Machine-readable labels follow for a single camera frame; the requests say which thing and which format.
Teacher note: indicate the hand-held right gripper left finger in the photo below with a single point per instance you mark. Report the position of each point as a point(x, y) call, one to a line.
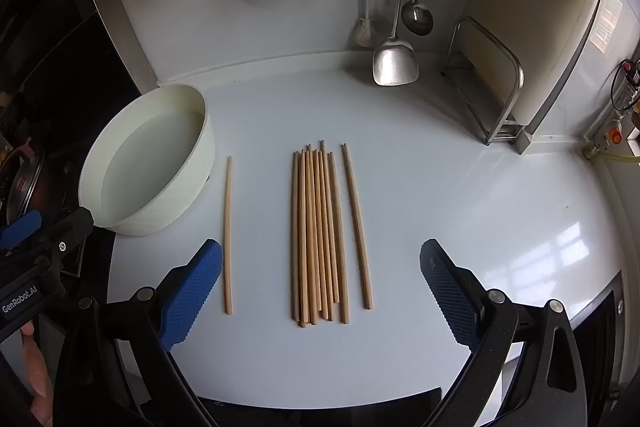
point(195, 292)

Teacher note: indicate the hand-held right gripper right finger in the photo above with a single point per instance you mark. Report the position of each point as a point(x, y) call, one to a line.
point(450, 292)

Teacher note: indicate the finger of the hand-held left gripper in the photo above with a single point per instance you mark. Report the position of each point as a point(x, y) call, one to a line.
point(20, 229)
point(70, 229)

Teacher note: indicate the wooden chopstick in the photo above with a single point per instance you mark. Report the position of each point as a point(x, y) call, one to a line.
point(228, 232)
point(357, 227)

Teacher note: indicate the white round basin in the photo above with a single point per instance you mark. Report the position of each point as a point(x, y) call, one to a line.
point(150, 167)

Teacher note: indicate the bundle of wooden chopsticks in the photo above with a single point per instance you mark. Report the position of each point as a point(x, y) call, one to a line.
point(312, 232)

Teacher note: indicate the person's left hand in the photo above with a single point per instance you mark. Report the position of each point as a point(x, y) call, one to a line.
point(39, 372)

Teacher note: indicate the dark cooking pot with lid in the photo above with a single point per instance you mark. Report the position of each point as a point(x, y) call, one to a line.
point(25, 187)

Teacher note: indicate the black gas stove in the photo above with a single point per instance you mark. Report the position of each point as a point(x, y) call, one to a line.
point(60, 132)

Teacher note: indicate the metal board rack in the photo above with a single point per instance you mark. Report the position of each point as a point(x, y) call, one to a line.
point(500, 133)

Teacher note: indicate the stainless steel trim strip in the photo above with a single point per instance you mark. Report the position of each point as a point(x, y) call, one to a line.
point(120, 17)

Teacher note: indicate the gas valve with orange knob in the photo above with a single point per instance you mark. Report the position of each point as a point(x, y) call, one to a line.
point(614, 137)

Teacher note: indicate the white dish brush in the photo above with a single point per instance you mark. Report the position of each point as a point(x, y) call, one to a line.
point(365, 32)

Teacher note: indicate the cream cutting board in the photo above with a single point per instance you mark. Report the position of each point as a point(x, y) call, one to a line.
point(540, 32)

